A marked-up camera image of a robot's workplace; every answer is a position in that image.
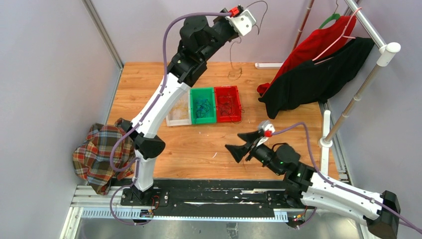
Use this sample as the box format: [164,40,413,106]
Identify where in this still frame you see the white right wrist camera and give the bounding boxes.
[256,120,275,146]

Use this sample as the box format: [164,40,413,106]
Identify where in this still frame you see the silver clothes rack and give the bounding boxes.
[290,0,402,180]

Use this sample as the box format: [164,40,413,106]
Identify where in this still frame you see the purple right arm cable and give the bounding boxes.
[272,122,422,235]

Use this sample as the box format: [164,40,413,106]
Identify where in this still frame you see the yellow cable piece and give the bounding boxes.
[170,99,190,120]

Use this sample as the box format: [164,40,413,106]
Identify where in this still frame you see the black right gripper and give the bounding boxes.
[225,130,282,175]

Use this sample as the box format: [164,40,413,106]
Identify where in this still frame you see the green plastic bin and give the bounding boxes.
[190,87,216,124]

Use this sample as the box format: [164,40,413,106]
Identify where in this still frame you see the red shirt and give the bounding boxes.
[257,16,356,102]

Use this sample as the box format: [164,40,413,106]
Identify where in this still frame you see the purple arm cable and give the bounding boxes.
[272,122,422,235]
[108,11,233,227]

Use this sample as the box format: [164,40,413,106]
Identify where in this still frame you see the pink hanger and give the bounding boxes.
[312,7,362,61]

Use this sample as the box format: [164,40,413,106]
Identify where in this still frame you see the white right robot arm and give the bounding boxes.
[225,129,400,239]

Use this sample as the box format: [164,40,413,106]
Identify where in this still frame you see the blue cable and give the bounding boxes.
[193,97,213,120]

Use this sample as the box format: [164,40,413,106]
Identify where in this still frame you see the white translucent plastic bin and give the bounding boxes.
[165,92,192,127]

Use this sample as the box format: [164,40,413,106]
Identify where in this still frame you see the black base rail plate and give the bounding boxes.
[119,179,313,220]

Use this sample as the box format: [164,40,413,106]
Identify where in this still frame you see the brown cable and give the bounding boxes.
[217,0,269,125]

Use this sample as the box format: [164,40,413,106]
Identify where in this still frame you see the green hanger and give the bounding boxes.
[319,0,341,29]

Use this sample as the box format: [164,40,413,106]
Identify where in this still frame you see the plaid cloth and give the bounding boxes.
[72,118,135,195]

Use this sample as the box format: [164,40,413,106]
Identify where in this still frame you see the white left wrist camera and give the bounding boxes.
[225,9,257,36]

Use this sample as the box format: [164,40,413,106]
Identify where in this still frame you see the black shirt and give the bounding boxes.
[258,37,374,119]

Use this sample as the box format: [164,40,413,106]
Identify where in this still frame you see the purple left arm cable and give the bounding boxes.
[108,11,233,227]

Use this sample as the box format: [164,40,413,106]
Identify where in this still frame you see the grey corner wall post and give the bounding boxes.
[82,0,124,70]

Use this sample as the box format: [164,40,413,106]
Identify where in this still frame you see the red plastic bin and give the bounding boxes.
[214,86,242,123]

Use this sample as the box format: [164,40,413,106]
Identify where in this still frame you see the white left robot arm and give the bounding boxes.
[109,5,256,206]

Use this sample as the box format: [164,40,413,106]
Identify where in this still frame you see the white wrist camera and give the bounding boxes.
[256,120,275,146]
[225,9,257,36]

